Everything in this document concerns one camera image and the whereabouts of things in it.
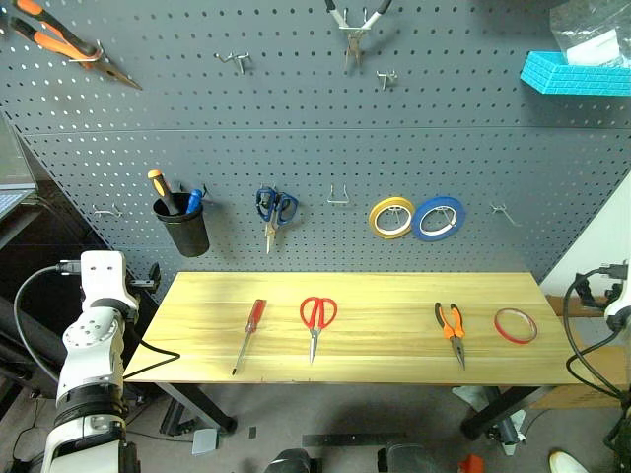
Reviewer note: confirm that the long single metal hook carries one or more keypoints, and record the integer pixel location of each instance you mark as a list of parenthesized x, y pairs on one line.
[(504, 213)]

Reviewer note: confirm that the small orange object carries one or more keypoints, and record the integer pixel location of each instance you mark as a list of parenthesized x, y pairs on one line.
[(470, 464)]

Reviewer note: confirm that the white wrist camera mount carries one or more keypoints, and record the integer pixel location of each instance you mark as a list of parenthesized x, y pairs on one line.
[(619, 304), (102, 276)]

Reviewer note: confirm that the grey metal pegboard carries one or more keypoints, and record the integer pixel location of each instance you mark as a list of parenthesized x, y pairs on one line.
[(315, 143)]

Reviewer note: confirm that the short metal pegboard hook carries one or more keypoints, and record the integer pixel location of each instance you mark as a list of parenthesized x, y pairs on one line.
[(387, 78)]

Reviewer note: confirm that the large orange black needle-nose pliers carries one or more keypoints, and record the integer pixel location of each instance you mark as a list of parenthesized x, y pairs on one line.
[(59, 37)]

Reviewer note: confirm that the metal hook under large pliers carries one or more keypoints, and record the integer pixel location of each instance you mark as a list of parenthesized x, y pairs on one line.
[(93, 58)]

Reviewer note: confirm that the cyan brick-pattern tray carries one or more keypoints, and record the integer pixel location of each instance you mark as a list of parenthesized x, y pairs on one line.
[(572, 78)]

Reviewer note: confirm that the long double-prong metal hook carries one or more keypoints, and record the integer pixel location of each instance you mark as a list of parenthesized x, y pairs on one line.
[(108, 213)]

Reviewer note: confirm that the small orange black needle-nose pliers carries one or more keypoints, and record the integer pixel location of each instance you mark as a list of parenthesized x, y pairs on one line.
[(454, 331)]

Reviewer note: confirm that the black plastic cup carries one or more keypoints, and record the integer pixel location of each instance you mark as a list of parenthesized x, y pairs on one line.
[(186, 231)]

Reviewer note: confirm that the laptop computer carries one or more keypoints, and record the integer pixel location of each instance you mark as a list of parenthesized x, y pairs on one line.
[(12, 199)]

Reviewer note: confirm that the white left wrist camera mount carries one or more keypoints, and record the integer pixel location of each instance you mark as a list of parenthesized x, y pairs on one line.
[(102, 276)]

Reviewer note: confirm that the clear plastic bag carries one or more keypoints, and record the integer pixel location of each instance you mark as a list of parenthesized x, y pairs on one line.
[(591, 34)]

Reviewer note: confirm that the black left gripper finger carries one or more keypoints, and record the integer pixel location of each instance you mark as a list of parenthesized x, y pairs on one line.
[(155, 276)]

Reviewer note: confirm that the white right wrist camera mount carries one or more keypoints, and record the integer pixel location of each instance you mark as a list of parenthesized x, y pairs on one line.
[(619, 304)]

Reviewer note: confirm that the double-prong metal pegboard hook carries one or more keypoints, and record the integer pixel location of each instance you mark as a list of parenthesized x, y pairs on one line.
[(235, 58)]

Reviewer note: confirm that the black flat bar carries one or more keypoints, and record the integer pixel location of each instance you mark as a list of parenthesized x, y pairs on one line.
[(352, 439)]

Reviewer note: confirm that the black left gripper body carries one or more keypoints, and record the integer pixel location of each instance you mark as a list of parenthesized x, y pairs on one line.
[(139, 284)]

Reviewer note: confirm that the white shoe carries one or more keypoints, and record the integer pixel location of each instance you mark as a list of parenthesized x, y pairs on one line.
[(572, 464)]

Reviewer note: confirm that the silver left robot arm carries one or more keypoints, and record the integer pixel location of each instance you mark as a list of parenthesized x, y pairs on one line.
[(88, 345)]

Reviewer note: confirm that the blue tape roll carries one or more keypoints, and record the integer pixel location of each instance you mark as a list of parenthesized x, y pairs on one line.
[(419, 224)]

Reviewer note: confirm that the black table leg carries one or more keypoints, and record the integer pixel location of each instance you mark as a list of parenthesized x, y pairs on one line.
[(207, 404), (493, 411)]

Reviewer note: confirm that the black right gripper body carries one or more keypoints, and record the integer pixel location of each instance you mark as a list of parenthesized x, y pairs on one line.
[(586, 291)]

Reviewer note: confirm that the yellow tape roll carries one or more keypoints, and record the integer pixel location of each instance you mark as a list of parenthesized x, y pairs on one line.
[(374, 219)]

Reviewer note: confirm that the red tape roll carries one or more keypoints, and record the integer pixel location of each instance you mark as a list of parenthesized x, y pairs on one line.
[(503, 332)]

